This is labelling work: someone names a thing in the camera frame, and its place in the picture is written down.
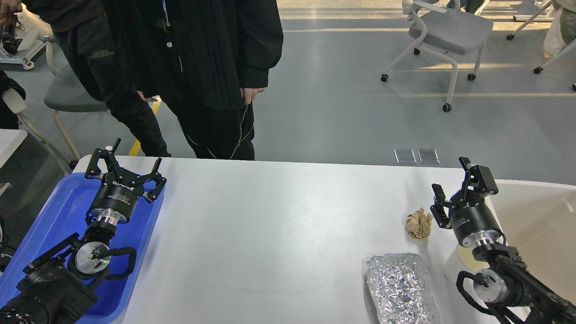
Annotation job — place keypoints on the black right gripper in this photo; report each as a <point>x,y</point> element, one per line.
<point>473,226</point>

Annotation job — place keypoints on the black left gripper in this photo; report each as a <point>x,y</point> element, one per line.
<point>118,198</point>

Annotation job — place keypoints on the white paper cup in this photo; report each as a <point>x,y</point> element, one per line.
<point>461,259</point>

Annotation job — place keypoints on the white robot base far left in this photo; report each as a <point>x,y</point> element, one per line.
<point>22,40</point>

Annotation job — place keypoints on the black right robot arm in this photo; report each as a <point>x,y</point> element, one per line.
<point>504,289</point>

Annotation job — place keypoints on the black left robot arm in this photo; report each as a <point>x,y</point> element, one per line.
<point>83,253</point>

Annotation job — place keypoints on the crumpled brown paper ball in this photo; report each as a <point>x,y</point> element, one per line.
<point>419,224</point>

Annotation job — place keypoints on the right metal floor plate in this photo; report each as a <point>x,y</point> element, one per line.
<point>429,156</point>

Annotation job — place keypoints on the metal floor plate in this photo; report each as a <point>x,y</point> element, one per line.
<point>405,156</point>
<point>429,156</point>

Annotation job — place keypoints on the blue plastic tray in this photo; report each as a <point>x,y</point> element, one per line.
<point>63,215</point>

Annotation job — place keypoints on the left metal floor plate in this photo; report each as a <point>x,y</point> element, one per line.
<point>405,156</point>

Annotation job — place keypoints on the white plastic bin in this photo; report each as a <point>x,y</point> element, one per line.
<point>539,219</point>

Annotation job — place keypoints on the grey chair behind people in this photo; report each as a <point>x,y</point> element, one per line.
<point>67,94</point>

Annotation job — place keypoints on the crumpled aluminium foil sheet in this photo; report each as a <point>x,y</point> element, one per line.
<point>401,289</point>

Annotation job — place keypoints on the white chair at left edge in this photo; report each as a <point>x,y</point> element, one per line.
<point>17,105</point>

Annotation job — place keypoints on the person in black coat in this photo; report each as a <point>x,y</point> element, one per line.
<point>206,59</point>

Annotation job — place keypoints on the person in dark jeans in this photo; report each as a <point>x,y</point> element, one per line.
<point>82,32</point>

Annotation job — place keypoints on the grey white office chair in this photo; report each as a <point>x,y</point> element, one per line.
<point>440,30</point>

